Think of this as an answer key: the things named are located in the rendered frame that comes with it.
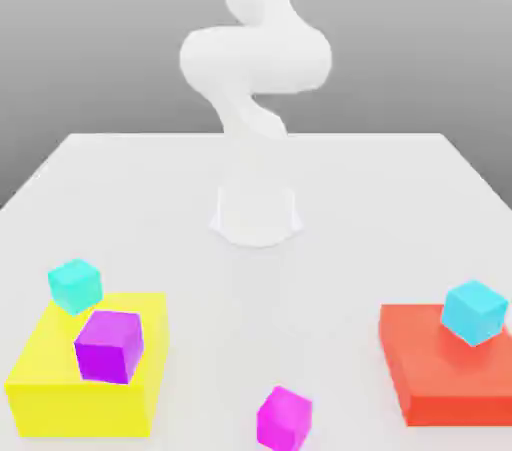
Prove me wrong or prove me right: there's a small turquoise cube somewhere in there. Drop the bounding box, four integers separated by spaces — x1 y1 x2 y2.
47 257 104 317

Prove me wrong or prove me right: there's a small purple cube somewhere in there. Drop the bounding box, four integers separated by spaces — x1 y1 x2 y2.
73 309 145 386

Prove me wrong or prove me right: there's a small magenta cube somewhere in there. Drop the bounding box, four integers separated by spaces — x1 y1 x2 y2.
256 385 314 451

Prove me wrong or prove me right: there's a small sky blue cube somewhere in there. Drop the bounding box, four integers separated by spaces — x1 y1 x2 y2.
440 279 510 348

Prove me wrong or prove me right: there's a large orange box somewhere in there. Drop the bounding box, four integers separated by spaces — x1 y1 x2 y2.
378 303 512 428

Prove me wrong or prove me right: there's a large yellow box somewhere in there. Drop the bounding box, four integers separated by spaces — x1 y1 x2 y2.
4 291 168 439

